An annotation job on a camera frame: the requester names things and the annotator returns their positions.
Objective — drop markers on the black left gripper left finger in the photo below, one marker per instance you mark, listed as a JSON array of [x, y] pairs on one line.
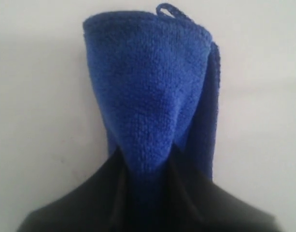
[[97, 205]]

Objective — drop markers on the whiteboard with aluminium frame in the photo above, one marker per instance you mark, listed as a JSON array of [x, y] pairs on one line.
[[51, 134]]

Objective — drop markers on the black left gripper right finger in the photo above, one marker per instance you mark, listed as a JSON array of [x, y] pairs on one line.
[[196, 204]]

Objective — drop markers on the blue cloth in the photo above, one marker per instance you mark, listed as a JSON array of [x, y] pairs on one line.
[[156, 78]]

